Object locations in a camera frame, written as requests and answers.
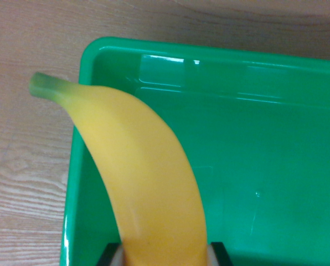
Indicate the green plastic bin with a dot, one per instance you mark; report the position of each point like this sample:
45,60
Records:
264,152

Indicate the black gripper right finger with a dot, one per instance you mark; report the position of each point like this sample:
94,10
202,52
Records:
219,255

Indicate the yellow banana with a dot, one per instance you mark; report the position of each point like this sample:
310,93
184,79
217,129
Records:
145,166

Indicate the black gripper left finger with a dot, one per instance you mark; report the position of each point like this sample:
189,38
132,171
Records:
112,256

